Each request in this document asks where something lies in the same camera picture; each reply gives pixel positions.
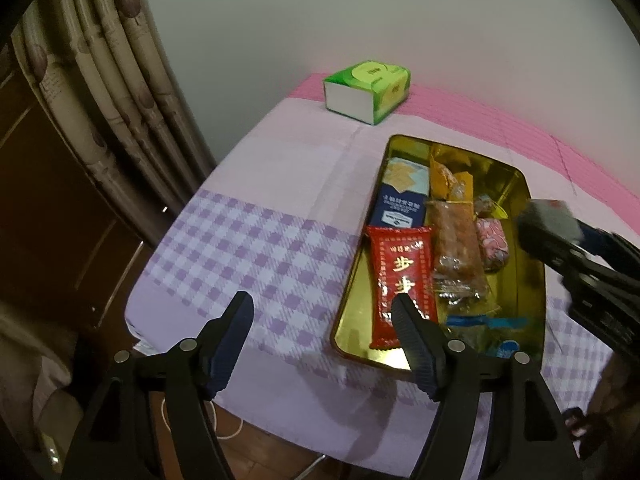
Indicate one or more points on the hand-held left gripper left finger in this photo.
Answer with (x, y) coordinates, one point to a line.
(232, 345)

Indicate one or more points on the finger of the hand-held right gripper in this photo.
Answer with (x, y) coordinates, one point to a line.
(545, 247)
(605, 242)

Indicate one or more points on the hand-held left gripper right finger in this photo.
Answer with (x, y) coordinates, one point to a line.
(415, 345)

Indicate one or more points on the red and gold tin box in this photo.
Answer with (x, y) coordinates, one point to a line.
(520, 280)

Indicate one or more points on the pink snack packet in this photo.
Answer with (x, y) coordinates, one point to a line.
(492, 242)

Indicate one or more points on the dark candy with blue ends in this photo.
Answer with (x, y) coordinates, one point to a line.
(465, 320)

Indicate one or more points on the red snack packet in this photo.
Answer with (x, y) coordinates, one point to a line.
(400, 270)

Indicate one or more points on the clear fried dough twist packet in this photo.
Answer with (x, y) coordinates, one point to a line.
(455, 240)

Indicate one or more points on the orange snack packet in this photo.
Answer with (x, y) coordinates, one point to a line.
(465, 185)
(442, 175)

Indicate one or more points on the navy cracker packet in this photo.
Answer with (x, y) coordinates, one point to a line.
(400, 210)

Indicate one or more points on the person's right hand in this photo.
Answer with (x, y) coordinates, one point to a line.
(610, 400)

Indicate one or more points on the purple checked tablecloth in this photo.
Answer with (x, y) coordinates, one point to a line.
(280, 220)

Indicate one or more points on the pink foam mat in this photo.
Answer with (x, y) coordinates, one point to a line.
(475, 110)

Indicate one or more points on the beige cloth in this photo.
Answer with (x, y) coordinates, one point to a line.
(30, 385)

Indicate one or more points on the green tissue pack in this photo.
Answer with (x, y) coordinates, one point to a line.
(370, 80)

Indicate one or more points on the beige patterned curtain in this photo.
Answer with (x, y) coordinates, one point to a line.
(100, 85)

